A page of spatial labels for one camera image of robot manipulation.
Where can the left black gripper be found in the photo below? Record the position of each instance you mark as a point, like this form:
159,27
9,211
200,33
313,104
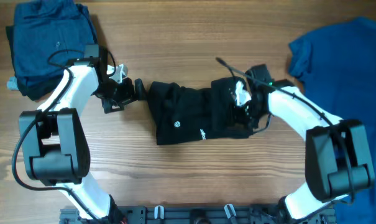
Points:
129,91

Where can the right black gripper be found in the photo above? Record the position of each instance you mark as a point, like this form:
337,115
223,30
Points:
237,112

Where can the black t-shirt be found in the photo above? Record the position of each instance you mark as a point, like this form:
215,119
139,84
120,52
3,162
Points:
184,114

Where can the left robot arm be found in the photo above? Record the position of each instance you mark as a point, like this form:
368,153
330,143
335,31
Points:
52,152

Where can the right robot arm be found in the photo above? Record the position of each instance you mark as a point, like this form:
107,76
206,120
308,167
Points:
338,164

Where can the blue t-shirt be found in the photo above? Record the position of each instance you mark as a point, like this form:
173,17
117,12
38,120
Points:
337,67

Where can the folded blue denim shirt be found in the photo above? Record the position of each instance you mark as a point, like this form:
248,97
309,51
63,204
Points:
44,27

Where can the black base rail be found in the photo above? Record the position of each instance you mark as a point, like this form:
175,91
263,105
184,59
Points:
203,214

